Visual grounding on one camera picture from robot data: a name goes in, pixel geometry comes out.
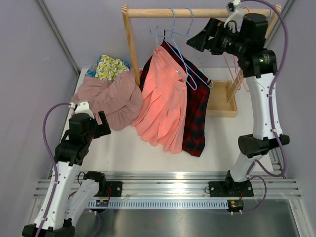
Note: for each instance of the lemon print skirt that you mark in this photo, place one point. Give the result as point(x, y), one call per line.
point(108, 68)

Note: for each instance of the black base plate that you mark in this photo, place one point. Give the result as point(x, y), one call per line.
point(112, 188)
point(218, 189)

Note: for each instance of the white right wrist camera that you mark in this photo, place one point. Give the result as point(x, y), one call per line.
point(234, 10)

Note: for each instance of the pink wire hanger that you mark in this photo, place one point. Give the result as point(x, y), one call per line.
point(240, 79)

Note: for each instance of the blue floral skirt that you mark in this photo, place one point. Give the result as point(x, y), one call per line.
point(92, 70)

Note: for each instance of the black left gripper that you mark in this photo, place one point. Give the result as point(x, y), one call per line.
point(101, 129)

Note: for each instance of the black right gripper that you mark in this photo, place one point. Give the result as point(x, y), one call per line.
point(201, 42)

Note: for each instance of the wooden clothes rack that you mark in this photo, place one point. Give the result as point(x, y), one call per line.
point(222, 102)

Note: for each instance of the dusty pink ruffled garment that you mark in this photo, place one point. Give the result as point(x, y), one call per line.
point(120, 100)

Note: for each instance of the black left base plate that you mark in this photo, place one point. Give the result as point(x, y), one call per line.
point(112, 188)

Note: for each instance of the red black plaid skirt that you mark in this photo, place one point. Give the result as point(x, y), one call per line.
point(197, 98)

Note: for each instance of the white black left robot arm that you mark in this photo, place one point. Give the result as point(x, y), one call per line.
point(61, 210)

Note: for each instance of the white slotted cable duct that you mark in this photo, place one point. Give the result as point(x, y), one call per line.
point(158, 204)

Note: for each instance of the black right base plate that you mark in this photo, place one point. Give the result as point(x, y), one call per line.
point(218, 189)

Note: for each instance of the pink hanger with ruffled garment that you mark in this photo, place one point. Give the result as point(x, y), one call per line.
point(235, 80)

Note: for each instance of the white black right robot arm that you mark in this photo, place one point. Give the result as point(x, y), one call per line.
point(259, 67)

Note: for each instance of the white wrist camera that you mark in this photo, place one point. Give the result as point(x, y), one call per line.
point(81, 107)
point(234, 10)

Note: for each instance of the salmon pink skirt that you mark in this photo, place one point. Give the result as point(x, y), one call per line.
point(162, 116)

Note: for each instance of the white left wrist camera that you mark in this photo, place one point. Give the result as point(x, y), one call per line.
point(81, 107)

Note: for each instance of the aluminium mounting rail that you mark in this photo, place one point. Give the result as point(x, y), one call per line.
point(190, 184)

